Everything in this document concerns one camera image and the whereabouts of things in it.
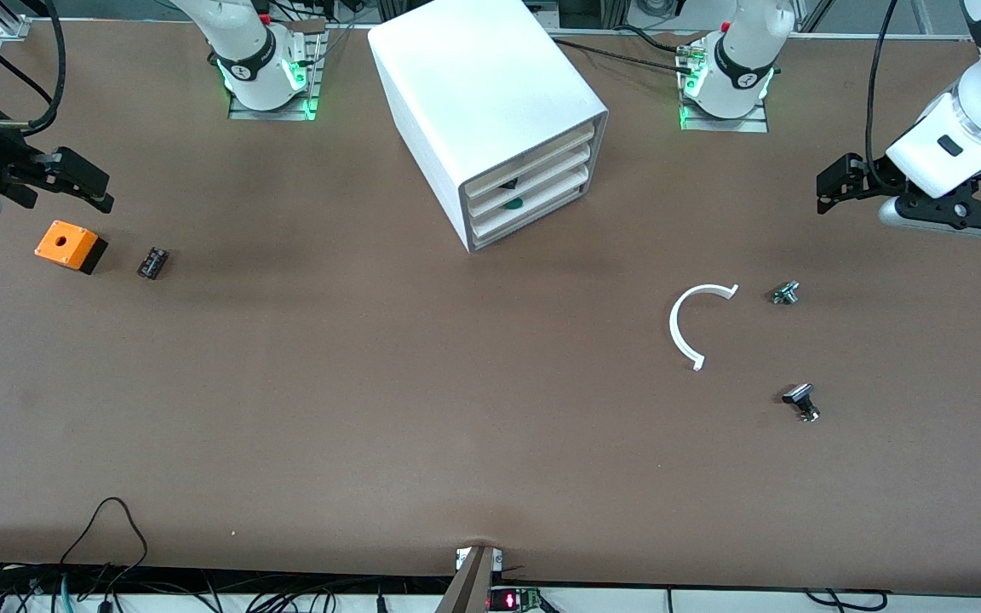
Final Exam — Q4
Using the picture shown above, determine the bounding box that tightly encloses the black cable on white ledge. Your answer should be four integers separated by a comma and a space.
804, 589, 887, 611

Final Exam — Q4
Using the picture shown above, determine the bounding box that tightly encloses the white curved plastic piece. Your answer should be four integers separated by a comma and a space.
669, 284, 740, 372

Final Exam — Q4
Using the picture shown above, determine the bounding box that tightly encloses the circuit board red display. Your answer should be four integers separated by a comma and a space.
488, 586, 544, 613

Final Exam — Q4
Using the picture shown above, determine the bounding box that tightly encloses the orange button box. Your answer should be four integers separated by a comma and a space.
34, 220, 109, 276

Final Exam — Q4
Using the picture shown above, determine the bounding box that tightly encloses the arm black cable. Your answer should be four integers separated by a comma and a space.
0, 0, 67, 137
863, 0, 905, 193

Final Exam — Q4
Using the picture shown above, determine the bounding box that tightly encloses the short black table cable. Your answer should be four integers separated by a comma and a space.
614, 24, 692, 54

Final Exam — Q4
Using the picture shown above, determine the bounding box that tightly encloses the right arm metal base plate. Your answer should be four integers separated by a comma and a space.
227, 21, 323, 122

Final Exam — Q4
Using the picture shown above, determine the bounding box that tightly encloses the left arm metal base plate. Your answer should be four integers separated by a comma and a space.
679, 41, 770, 134

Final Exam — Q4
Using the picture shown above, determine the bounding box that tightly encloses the thin black looped cable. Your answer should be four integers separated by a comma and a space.
59, 497, 149, 590

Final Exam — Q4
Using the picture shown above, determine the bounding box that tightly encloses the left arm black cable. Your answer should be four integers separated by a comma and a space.
863, 0, 905, 193

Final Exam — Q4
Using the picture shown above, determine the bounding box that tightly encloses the black silver push button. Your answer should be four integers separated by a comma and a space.
782, 383, 822, 424

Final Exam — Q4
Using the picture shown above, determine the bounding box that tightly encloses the grey mounting bracket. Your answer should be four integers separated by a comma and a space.
435, 545, 505, 613

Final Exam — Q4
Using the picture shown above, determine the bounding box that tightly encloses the aluminium frame profile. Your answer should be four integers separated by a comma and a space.
0, 15, 33, 95

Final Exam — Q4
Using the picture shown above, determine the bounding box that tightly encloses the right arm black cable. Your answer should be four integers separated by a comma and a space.
0, 0, 67, 137

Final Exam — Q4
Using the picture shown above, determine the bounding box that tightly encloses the long black table cable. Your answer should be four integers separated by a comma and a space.
553, 38, 697, 74

